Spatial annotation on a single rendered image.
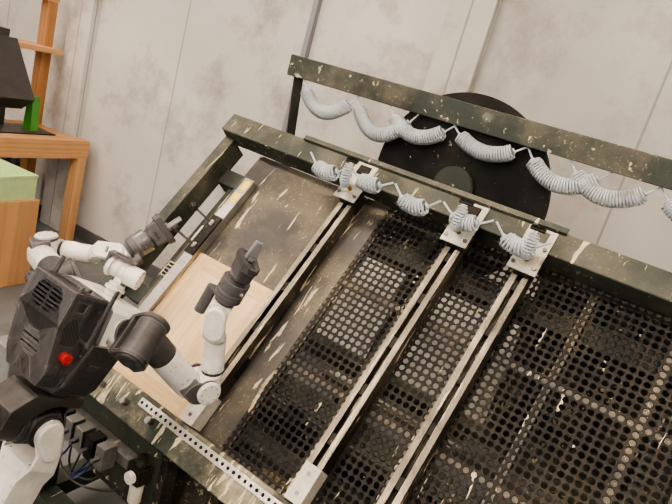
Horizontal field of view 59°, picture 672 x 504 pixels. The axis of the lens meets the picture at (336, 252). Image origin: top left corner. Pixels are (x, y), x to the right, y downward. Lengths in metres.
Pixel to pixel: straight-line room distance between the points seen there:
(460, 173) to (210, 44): 3.14
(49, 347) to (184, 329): 0.71
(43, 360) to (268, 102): 3.39
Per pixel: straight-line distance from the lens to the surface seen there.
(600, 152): 2.44
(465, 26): 4.13
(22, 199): 5.04
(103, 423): 2.44
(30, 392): 1.94
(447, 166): 2.66
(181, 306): 2.45
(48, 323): 1.82
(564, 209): 3.97
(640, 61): 3.98
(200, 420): 2.18
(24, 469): 2.08
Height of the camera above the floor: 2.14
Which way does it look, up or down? 15 degrees down
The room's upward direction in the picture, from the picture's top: 16 degrees clockwise
